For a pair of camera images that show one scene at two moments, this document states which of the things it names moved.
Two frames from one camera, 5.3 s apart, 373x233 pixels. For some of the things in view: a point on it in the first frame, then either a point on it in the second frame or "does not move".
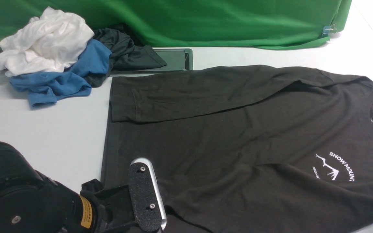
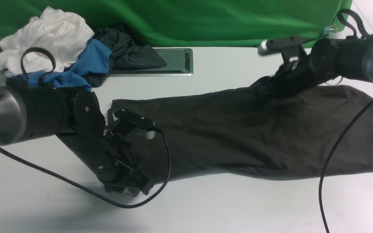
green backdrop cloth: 258,24 does not move
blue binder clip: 328,29 does not move
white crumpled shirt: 51,42 does not move
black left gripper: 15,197 → 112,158
